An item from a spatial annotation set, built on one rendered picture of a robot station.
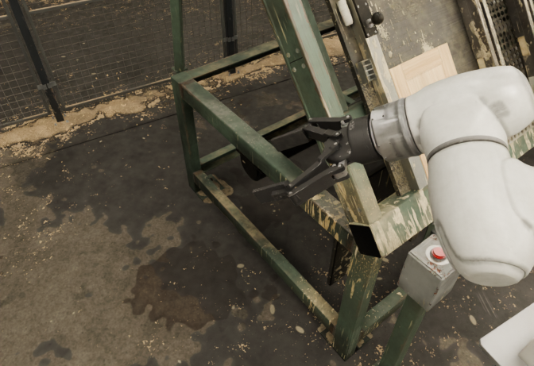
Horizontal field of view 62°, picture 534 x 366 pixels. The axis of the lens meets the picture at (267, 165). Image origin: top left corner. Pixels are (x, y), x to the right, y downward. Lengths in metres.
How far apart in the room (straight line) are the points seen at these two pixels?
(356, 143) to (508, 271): 0.27
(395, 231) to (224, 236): 1.26
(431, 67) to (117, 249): 1.82
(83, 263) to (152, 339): 0.60
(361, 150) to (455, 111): 0.15
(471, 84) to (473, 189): 0.15
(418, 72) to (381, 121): 0.99
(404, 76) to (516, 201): 1.07
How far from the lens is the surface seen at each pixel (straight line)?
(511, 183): 0.58
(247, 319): 2.24
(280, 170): 1.72
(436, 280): 1.35
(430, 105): 0.65
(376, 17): 1.38
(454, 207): 0.57
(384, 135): 0.67
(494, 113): 0.64
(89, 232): 2.72
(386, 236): 1.46
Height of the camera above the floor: 1.98
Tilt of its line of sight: 43 degrees down
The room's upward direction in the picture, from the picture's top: straight up
